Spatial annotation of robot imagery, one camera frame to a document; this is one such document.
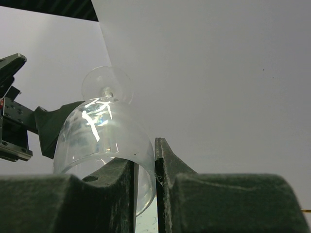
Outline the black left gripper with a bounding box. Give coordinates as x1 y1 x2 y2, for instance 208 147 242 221
0 53 83 162

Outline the gold and black glass rack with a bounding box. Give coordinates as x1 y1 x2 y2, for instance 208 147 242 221
301 209 311 213

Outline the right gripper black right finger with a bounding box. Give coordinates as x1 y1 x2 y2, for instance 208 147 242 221
155 138 310 233

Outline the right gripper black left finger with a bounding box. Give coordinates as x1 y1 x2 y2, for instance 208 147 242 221
0 158 134 233

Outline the short clear glass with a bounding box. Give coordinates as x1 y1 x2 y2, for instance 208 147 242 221
53 67 156 215

